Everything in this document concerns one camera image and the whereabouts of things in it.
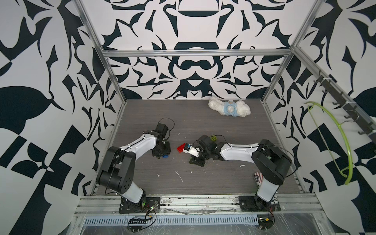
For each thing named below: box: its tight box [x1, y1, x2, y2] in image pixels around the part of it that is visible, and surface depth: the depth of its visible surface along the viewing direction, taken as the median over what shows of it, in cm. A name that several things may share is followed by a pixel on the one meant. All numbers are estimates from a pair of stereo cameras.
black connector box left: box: [128, 219, 147, 227], surface depth 74 cm
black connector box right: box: [258, 217, 274, 230], surface depth 73 cm
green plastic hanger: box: [304, 101, 353, 186], surface depth 64 cm
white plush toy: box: [208, 97, 252, 118], surface depth 107 cm
